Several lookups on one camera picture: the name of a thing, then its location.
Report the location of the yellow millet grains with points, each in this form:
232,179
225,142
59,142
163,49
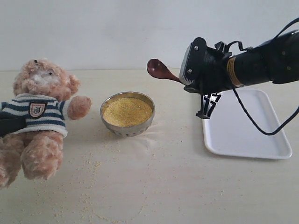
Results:
127,112

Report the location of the white plastic tray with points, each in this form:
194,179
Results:
229,131

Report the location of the brown teddy bear striped sweater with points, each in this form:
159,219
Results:
45,97

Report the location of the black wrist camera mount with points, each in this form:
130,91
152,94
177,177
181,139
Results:
207,105

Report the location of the dark red wooden spoon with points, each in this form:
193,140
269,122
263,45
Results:
158,70

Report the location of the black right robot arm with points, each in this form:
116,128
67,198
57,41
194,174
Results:
275,61

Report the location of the steel bowl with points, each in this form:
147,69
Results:
133,130

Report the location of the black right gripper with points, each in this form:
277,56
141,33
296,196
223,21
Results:
203,69

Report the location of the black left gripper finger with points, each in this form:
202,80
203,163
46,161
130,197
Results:
10,124

